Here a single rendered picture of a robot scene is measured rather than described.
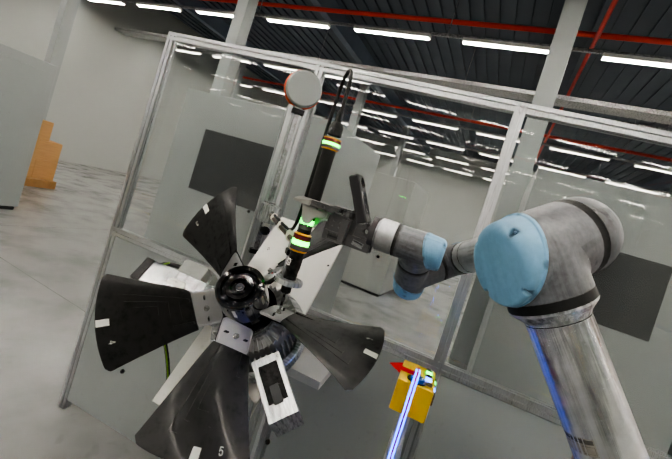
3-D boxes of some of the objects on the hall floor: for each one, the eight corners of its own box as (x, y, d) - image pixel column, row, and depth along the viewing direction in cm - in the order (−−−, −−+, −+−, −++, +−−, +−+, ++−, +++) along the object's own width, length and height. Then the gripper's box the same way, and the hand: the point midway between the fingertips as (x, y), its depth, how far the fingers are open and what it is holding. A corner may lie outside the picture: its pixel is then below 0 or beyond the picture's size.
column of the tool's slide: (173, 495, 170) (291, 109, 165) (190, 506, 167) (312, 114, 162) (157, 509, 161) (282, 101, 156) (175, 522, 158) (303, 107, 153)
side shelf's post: (224, 547, 154) (285, 354, 152) (232, 553, 153) (293, 358, 151) (219, 555, 150) (280, 357, 148) (227, 561, 149) (289, 361, 147)
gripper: (364, 255, 82) (279, 223, 88) (374, 252, 92) (298, 224, 99) (377, 217, 81) (290, 188, 87) (386, 218, 92) (308, 192, 98)
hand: (303, 197), depth 93 cm, fingers closed on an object, 4 cm apart
